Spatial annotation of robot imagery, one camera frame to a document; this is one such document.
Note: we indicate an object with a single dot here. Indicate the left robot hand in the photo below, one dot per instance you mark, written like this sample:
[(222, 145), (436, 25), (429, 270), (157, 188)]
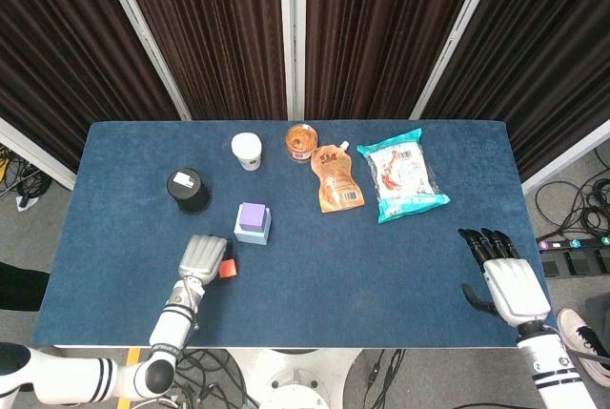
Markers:
[(202, 259)]

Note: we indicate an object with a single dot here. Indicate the dark grey trouser leg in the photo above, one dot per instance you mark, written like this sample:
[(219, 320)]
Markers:
[(599, 309)]

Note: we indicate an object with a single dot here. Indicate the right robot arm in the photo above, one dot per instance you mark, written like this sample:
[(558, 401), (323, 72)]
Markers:
[(553, 371)]

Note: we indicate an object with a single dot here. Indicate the dark brown pleated curtain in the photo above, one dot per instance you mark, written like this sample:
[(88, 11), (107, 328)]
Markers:
[(224, 32), (62, 61), (548, 56), (376, 32)]

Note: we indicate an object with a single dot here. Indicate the black trouser leg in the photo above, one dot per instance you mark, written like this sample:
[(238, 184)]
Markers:
[(19, 287)]

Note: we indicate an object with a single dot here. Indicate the white partition post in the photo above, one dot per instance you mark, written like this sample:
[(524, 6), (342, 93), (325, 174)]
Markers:
[(143, 32), (292, 37), (457, 32)]

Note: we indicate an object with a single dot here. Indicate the black mesh pen holder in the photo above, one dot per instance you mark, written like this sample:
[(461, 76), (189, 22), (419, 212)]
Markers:
[(188, 190)]

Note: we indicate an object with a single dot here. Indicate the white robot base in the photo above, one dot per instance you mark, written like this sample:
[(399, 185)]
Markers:
[(295, 375)]

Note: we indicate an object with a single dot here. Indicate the black foot pedal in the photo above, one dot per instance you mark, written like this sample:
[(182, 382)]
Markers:
[(577, 262), (552, 268)]

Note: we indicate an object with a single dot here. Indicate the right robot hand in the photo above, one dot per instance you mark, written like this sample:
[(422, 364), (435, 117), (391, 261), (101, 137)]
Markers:
[(512, 290)]

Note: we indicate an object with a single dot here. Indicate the purple cube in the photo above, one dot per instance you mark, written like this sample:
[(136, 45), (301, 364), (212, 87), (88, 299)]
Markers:
[(252, 216)]

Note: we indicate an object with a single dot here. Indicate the clear jar orange contents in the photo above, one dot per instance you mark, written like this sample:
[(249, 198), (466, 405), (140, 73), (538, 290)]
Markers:
[(301, 142)]

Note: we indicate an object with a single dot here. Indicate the white paper cup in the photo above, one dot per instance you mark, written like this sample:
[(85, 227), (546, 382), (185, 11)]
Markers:
[(247, 149)]

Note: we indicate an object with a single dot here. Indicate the orange spout pouch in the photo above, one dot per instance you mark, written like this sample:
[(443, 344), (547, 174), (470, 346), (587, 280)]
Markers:
[(336, 180)]

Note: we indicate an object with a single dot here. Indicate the teal noodle packet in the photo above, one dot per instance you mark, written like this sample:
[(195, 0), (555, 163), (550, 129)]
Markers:
[(405, 175)]

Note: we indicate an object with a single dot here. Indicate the light blue cube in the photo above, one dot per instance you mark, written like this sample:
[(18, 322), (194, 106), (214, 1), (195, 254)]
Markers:
[(252, 236)]

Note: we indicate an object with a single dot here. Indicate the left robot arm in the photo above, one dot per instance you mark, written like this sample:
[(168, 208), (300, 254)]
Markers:
[(167, 328)]

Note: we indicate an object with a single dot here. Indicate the blue table cover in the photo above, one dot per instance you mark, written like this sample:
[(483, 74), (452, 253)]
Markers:
[(357, 275)]

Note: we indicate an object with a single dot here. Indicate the white partition frame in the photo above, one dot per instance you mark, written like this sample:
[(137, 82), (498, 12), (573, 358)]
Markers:
[(33, 151), (567, 156)]

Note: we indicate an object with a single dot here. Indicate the orange yellow cube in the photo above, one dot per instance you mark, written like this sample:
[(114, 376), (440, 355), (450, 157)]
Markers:
[(229, 269)]

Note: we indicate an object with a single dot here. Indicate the white sneaker black laces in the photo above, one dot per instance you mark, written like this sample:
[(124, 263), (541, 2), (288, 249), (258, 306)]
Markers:
[(583, 337)]

